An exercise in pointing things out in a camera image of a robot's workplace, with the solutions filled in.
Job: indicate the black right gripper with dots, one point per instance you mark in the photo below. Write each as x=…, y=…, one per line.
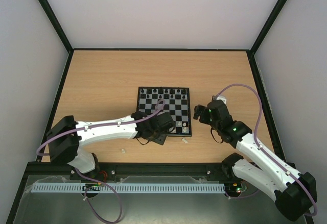
x=204, y=113

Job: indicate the black and silver chessboard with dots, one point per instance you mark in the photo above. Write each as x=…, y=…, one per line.
x=176, y=103

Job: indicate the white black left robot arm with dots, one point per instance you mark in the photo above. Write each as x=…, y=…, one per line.
x=69, y=137

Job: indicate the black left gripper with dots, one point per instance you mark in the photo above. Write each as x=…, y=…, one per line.
x=161, y=140

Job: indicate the black aluminium frame rail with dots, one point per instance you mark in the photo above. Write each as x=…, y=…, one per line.
x=211, y=170

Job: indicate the light blue slotted cable duct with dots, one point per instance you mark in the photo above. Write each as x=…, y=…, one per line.
x=128, y=188

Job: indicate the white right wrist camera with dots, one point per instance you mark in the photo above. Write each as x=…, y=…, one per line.
x=221, y=98

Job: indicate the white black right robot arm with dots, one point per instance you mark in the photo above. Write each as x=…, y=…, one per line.
x=293, y=192

